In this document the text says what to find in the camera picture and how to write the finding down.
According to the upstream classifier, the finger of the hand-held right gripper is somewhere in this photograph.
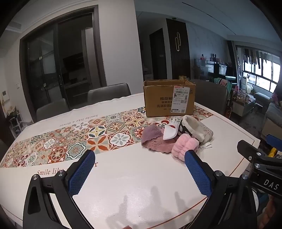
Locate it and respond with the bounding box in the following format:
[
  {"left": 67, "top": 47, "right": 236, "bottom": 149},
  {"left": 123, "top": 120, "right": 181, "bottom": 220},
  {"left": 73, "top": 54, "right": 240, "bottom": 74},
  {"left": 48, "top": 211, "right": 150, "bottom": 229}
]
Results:
[
  {"left": 237, "top": 139, "right": 265, "bottom": 165},
  {"left": 265, "top": 134, "right": 282, "bottom": 153}
]

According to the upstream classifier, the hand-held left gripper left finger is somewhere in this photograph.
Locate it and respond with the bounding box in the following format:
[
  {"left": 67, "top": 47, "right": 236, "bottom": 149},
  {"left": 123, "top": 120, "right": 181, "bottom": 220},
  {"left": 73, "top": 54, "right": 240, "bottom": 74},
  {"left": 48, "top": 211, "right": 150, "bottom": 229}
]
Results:
[{"left": 23, "top": 149, "right": 96, "bottom": 229}]

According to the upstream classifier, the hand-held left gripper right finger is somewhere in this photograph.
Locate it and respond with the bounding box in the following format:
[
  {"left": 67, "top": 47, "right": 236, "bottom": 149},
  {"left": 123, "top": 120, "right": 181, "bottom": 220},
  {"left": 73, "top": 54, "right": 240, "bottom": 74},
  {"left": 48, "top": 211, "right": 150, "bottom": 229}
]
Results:
[{"left": 184, "top": 150, "right": 258, "bottom": 229}]

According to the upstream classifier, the patterned slipper with cream lining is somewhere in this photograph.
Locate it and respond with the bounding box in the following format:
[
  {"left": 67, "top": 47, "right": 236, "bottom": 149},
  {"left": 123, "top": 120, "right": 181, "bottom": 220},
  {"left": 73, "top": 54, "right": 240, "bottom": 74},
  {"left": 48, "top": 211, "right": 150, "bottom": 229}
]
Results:
[{"left": 178, "top": 115, "right": 214, "bottom": 143}]

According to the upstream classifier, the white sock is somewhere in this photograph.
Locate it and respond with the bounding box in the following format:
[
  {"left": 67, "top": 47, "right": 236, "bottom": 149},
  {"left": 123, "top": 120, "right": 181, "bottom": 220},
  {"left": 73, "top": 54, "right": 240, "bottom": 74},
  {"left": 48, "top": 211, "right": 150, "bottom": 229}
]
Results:
[{"left": 163, "top": 117, "right": 183, "bottom": 141}]

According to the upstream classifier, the pink fluffy towel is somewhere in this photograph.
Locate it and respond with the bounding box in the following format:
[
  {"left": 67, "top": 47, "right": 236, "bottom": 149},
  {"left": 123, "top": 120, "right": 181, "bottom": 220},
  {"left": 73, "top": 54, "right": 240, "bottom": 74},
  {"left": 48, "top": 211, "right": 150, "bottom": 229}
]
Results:
[{"left": 141, "top": 124, "right": 177, "bottom": 154}]

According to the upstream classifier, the brown cardboard box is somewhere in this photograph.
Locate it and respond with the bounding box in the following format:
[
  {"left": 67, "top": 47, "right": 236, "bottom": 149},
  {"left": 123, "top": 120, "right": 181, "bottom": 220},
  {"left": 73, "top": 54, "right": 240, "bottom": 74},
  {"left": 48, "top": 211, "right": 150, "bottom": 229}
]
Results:
[{"left": 143, "top": 79, "right": 196, "bottom": 117}]

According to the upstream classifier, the grey sofa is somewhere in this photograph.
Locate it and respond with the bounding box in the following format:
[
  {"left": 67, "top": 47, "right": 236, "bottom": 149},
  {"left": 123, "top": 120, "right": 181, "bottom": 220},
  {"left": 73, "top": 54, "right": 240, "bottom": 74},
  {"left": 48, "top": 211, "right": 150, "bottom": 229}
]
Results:
[{"left": 262, "top": 102, "right": 282, "bottom": 137}]

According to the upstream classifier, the low coffee table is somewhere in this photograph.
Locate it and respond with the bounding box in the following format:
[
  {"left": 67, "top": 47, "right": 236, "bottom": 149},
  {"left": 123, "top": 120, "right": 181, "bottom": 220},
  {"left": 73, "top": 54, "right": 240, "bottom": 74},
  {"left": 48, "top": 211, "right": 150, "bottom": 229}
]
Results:
[{"left": 231, "top": 92, "right": 256, "bottom": 115}]

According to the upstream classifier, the grey dining chair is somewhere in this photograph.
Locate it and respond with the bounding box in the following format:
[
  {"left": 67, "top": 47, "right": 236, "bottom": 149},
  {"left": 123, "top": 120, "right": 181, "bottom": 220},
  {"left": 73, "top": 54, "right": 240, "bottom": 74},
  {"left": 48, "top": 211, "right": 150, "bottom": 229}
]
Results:
[
  {"left": 36, "top": 98, "right": 71, "bottom": 121},
  {"left": 87, "top": 83, "right": 132, "bottom": 105},
  {"left": 190, "top": 79, "right": 229, "bottom": 119}
]

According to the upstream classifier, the large window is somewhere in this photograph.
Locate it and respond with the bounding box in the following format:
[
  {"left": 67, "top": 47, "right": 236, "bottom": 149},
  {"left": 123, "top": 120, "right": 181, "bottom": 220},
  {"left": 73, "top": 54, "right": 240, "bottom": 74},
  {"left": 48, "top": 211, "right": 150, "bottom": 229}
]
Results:
[{"left": 240, "top": 48, "right": 280, "bottom": 93}]

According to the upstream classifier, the white shelf rack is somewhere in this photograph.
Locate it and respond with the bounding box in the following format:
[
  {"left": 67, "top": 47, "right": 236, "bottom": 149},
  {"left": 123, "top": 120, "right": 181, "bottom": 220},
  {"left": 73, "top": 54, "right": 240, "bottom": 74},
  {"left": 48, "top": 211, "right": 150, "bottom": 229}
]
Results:
[{"left": 9, "top": 106, "right": 23, "bottom": 137}]

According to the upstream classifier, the dark sideboard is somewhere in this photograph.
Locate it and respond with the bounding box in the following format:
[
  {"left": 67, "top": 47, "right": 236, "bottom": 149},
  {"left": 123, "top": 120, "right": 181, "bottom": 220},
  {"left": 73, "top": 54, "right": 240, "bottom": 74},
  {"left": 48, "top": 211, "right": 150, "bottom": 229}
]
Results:
[{"left": 194, "top": 58, "right": 236, "bottom": 82}]

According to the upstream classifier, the dark glass sliding door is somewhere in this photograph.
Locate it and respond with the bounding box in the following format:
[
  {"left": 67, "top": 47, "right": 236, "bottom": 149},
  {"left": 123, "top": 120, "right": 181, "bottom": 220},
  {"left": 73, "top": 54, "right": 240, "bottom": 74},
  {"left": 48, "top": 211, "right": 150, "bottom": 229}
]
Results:
[{"left": 19, "top": 5, "right": 107, "bottom": 122}]

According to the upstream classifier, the dark tall cabinet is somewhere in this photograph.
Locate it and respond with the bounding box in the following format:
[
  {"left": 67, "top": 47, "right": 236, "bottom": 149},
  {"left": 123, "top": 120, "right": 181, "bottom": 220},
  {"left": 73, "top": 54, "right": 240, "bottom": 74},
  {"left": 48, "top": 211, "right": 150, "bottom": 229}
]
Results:
[{"left": 166, "top": 18, "right": 191, "bottom": 81}]

